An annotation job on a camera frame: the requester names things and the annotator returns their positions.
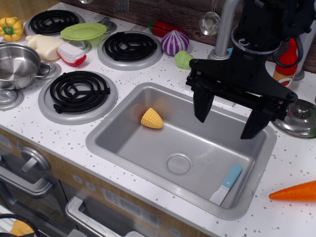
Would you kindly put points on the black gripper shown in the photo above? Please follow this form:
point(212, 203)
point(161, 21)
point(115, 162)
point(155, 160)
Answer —
point(242, 79)

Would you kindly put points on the red sauce bottle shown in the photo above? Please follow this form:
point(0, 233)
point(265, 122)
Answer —
point(285, 73)

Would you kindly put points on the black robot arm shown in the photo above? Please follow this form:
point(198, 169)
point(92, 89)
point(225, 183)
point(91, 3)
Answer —
point(265, 24)

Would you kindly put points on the grey toy sink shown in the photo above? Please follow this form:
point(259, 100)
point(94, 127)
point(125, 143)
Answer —
point(186, 157)

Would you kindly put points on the grey toy faucet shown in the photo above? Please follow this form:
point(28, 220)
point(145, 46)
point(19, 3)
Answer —
point(220, 52)

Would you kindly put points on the steel pot lid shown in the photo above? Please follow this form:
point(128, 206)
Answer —
point(300, 120)

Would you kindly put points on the green toy lettuce piece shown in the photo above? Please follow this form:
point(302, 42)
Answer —
point(182, 59)

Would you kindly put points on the yellow toy corn piece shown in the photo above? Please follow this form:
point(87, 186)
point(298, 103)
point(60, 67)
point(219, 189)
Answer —
point(152, 119)

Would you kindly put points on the steel ladle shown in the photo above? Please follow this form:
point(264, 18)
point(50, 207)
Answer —
point(209, 23)

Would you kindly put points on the purple toy onion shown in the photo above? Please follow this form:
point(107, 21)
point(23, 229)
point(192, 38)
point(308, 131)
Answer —
point(174, 41)

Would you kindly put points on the red toy chili pepper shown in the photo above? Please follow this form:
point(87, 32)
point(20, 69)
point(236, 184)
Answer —
point(160, 28)

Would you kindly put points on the orange toy carrot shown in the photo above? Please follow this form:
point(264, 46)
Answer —
point(302, 192)

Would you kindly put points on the back right black burner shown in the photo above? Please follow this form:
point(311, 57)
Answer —
point(129, 51)

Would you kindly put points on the black burner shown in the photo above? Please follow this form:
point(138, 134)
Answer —
point(51, 22)
point(129, 51)
point(77, 98)

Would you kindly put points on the grey hanging spatula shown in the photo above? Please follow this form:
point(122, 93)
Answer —
point(122, 6)

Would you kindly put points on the front right black burner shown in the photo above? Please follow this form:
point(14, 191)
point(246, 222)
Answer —
point(77, 98)

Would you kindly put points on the green toy plate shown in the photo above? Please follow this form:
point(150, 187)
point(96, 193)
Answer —
point(83, 31)

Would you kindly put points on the red white toy slice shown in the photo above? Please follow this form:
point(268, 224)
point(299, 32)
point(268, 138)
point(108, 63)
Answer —
point(71, 55)

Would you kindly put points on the cream toy chicken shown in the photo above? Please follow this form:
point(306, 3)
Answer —
point(45, 46)

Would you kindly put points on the back left black burner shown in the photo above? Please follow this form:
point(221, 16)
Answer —
point(51, 22)

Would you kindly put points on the grey stove knob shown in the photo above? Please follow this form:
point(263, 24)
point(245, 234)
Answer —
point(34, 160)

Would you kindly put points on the steel cooking pot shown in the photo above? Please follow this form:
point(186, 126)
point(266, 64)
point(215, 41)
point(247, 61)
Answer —
point(20, 65)

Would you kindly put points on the front left grey burner base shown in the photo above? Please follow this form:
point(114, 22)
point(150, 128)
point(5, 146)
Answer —
point(10, 99)

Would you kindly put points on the yellow toy bell pepper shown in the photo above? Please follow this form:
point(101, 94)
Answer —
point(11, 28)

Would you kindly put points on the yellow object bottom left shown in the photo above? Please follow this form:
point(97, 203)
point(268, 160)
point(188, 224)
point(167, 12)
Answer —
point(20, 228)

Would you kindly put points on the blue handled toy knife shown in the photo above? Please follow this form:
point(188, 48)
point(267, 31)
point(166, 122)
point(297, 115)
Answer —
point(219, 195)

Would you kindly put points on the grey faucet side post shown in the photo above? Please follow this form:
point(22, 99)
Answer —
point(306, 40)

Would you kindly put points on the grey lower drawer handle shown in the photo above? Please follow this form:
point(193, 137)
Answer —
point(73, 212)

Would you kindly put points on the grey oven door handle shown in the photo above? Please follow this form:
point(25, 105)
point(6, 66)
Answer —
point(40, 189)

